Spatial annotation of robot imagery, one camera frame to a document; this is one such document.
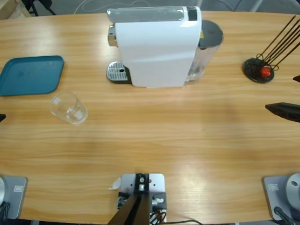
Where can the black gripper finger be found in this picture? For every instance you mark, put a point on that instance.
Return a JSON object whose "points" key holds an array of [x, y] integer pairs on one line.
{"points": [[297, 78], [2, 117], [288, 111]]}

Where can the red coffee capsule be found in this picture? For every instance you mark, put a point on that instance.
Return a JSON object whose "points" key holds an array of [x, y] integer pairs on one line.
{"points": [[266, 71]]}

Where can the clear glass cup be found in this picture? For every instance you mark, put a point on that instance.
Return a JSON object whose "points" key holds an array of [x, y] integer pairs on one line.
{"points": [[70, 112]]}

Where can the white capsule coffee machine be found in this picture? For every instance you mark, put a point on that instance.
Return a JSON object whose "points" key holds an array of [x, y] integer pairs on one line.
{"points": [[154, 51]]}

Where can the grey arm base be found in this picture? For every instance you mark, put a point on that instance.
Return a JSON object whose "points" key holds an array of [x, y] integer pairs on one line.
{"points": [[16, 197], [274, 197]]}

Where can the black capsule holder with rods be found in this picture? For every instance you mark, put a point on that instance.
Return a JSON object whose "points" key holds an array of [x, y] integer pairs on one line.
{"points": [[254, 72]]}

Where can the teal plastic tray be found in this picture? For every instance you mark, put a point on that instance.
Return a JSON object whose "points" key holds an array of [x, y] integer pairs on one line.
{"points": [[30, 75]]}

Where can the white metal leg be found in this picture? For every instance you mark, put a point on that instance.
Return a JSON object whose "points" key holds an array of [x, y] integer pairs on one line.
{"points": [[256, 5]]}

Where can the clear water tank black lid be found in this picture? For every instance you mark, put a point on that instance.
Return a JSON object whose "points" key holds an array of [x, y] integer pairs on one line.
{"points": [[211, 32]]}

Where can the yellow warning sticker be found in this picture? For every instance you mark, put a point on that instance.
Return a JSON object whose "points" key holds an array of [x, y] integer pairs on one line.
{"points": [[201, 35]]}

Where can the beige wooden crate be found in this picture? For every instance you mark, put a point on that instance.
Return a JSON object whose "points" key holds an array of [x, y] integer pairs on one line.
{"points": [[9, 9]]}

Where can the black chair legs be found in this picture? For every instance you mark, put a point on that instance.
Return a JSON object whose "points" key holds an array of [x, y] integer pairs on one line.
{"points": [[34, 8]]}

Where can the metal drip tray grate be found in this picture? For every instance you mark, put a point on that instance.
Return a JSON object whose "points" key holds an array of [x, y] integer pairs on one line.
{"points": [[116, 71]]}

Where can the white tape piece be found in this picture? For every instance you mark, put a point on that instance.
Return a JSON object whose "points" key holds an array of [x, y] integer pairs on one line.
{"points": [[116, 184]]}

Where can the white mounting block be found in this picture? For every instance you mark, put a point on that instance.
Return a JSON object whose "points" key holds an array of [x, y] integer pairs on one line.
{"points": [[155, 181]]}

